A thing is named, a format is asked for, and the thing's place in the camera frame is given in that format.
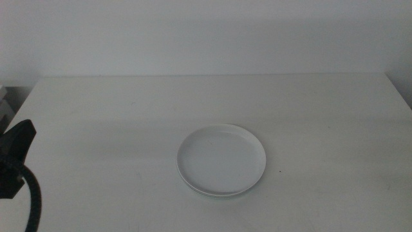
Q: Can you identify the white shallow bowl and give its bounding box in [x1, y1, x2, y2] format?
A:
[176, 123, 267, 196]

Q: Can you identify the green shallow bowl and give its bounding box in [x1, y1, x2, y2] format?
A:
[176, 169, 257, 198]

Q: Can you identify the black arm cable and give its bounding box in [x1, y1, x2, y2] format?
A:
[17, 163, 43, 232]

